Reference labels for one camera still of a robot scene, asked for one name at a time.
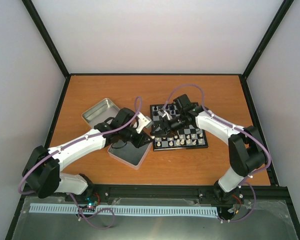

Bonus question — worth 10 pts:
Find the pink tin box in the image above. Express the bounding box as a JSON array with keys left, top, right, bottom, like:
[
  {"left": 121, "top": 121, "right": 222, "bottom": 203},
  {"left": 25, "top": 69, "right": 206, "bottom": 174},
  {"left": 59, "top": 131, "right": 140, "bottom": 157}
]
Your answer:
[{"left": 107, "top": 140, "right": 153, "bottom": 170}]

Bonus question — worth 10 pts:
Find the purple cable on base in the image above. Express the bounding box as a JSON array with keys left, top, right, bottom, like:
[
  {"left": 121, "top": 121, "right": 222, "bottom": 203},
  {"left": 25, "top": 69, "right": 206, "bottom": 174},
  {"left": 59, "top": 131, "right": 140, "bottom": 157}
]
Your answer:
[{"left": 69, "top": 194, "right": 116, "bottom": 230}]

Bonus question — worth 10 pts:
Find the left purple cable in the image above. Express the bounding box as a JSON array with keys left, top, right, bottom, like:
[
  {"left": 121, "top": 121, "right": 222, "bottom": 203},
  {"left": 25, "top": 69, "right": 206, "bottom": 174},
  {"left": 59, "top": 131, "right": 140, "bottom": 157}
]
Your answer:
[{"left": 17, "top": 96, "right": 143, "bottom": 196}]

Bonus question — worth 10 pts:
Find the light blue cable duct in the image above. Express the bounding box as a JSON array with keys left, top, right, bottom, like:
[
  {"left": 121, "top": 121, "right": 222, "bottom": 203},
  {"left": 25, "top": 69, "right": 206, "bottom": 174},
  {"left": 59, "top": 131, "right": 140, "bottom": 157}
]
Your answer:
[{"left": 28, "top": 203, "right": 218, "bottom": 218}]

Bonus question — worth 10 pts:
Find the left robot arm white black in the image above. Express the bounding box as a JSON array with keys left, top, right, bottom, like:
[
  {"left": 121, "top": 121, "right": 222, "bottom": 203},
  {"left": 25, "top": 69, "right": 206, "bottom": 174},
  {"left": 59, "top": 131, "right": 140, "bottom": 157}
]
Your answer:
[{"left": 20, "top": 107, "right": 153, "bottom": 202}]

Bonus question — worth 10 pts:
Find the gold tin lid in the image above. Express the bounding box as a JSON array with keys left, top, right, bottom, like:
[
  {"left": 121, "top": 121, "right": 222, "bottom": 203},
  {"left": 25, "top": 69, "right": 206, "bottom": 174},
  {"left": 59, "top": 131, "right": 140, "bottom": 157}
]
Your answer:
[{"left": 81, "top": 98, "right": 120, "bottom": 129}]

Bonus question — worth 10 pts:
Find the small circuit board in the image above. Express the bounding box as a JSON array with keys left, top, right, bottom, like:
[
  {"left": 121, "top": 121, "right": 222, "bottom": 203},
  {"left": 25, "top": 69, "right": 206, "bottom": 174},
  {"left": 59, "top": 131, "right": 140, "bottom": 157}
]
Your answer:
[{"left": 79, "top": 193, "right": 101, "bottom": 215}]

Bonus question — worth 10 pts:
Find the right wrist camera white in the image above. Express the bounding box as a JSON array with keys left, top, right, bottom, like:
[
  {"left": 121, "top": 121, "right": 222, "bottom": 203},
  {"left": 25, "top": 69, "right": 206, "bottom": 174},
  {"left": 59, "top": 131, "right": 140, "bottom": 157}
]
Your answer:
[{"left": 158, "top": 109, "right": 172, "bottom": 120}]

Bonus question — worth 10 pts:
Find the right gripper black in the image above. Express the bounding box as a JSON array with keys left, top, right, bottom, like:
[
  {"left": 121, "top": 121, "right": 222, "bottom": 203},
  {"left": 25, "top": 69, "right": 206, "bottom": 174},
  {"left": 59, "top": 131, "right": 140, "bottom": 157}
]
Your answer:
[{"left": 150, "top": 113, "right": 187, "bottom": 138}]

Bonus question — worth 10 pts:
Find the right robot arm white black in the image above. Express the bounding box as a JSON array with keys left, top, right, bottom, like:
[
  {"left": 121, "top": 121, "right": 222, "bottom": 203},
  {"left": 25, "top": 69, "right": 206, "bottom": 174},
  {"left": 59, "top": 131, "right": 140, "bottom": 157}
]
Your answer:
[{"left": 151, "top": 94, "right": 271, "bottom": 203}]

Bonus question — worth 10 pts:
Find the black frame rail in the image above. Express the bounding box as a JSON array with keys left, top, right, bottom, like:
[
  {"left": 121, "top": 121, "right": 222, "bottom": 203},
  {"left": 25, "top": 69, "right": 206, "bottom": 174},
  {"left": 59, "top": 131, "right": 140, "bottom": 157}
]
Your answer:
[{"left": 93, "top": 184, "right": 218, "bottom": 205}]

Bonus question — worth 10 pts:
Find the black white chess board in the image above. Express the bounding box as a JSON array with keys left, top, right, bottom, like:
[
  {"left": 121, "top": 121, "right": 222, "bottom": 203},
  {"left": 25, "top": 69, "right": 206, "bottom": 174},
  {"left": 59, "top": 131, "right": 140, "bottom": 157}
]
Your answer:
[{"left": 150, "top": 104, "right": 208, "bottom": 151}]

